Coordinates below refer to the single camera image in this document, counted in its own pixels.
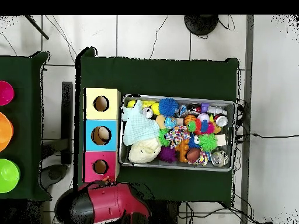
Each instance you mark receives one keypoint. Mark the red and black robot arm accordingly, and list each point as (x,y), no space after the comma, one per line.
(105,203)

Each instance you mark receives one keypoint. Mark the wooden box with three holes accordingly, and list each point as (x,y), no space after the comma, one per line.
(112,140)

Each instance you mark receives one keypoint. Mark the silver mesh bin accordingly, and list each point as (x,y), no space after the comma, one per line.
(230,142)

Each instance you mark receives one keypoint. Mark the mint knitted cloth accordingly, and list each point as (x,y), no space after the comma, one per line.
(140,128)

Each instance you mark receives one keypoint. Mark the blue spiky ball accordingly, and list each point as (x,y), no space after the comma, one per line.
(168,106)

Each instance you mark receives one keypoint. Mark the cream knitted cloth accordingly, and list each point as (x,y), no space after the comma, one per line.
(144,150)

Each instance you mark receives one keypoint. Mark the small orange basketball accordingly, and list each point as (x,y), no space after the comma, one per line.
(189,117)

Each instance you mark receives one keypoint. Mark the dark green table cloth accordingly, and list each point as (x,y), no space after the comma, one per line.
(151,77)
(25,116)

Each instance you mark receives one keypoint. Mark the rainbow spiky caterpillar toy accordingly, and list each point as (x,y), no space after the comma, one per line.
(203,126)

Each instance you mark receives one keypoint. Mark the small brown football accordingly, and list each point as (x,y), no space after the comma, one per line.
(193,155)

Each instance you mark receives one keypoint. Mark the small white baseball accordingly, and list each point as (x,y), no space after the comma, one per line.
(203,117)

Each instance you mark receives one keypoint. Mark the green spiky ball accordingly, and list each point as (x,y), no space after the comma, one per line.
(208,142)

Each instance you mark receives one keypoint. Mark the black upright panel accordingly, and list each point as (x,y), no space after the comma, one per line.
(67,116)

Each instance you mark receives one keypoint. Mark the grey black stand foot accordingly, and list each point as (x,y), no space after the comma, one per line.
(55,173)

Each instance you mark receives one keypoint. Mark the black round stand base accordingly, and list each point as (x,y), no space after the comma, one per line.
(201,24)

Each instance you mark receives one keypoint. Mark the orange bowl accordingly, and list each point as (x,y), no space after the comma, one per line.
(5,131)

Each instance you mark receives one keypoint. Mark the pink bowl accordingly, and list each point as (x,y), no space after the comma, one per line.
(5,93)

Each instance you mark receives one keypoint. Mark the thin black rod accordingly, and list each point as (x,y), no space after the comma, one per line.
(37,27)

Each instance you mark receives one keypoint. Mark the green bowl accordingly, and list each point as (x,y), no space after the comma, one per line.
(8,176)

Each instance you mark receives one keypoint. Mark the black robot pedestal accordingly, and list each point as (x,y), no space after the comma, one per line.
(163,212)

